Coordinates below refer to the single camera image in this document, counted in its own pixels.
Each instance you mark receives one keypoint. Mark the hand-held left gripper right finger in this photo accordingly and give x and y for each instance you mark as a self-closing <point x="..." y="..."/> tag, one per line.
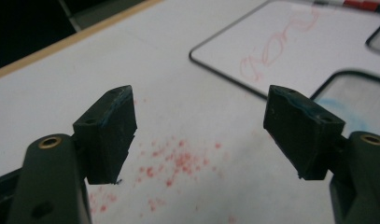
<point x="302" y="137"/>

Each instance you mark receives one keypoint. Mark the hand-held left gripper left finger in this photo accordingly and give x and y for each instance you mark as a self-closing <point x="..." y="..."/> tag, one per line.
<point x="106" y="146"/>

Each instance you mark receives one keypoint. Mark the red and white marker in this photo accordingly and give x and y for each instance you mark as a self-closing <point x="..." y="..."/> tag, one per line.
<point x="355" y="4"/>

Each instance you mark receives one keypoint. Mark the white black-rimmed whiteboard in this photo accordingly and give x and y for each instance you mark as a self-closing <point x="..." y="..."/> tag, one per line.
<point x="290" y="46"/>

